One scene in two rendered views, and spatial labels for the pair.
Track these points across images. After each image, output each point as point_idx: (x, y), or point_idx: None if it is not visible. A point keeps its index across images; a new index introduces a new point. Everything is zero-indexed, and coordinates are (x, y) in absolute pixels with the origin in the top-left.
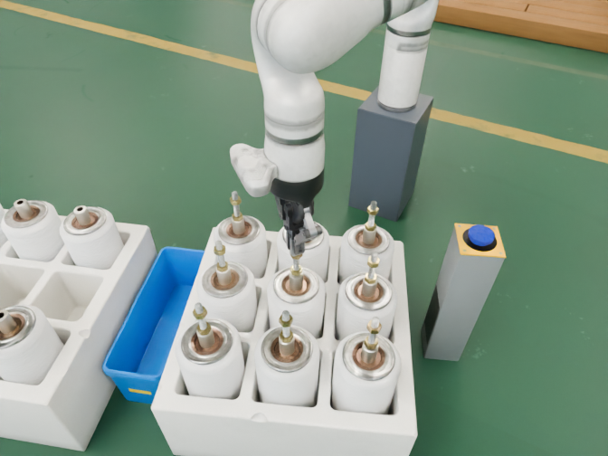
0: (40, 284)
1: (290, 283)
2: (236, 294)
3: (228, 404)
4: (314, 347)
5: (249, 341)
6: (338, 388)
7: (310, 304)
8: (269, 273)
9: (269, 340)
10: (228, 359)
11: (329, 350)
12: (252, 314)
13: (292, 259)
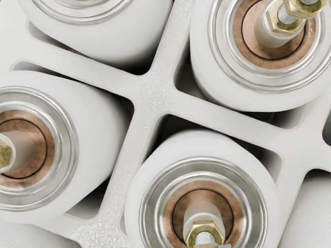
0: None
1: (195, 207)
2: (212, 53)
3: (18, 14)
4: (6, 213)
5: (147, 76)
6: None
7: (134, 239)
8: (330, 157)
9: (46, 111)
10: (26, 8)
11: (84, 238)
12: (213, 95)
13: (320, 232)
